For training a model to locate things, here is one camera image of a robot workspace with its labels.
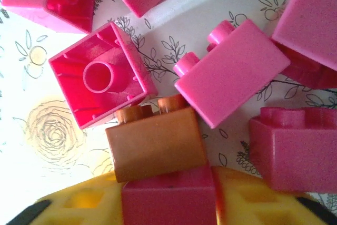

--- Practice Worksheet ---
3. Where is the orange lego brick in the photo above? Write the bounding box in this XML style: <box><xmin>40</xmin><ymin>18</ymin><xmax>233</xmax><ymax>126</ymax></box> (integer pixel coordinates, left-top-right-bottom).
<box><xmin>104</xmin><ymin>94</ymin><xmax>209</xmax><ymax>183</ymax></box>

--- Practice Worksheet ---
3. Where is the floral patterned tablecloth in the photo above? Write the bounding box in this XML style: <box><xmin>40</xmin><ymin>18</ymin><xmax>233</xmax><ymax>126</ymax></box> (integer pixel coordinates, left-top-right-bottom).
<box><xmin>0</xmin><ymin>0</ymin><xmax>337</xmax><ymax>211</ymax></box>

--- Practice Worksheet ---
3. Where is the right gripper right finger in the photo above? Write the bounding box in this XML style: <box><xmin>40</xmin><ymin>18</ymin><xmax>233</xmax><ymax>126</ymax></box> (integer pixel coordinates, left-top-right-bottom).
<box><xmin>212</xmin><ymin>166</ymin><xmax>333</xmax><ymax>225</ymax></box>

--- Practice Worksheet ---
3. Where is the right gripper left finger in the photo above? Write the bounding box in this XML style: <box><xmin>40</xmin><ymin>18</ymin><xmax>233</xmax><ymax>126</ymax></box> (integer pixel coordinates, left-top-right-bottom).
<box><xmin>5</xmin><ymin>173</ymin><xmax>124</xmax><ymax>225</ymax></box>

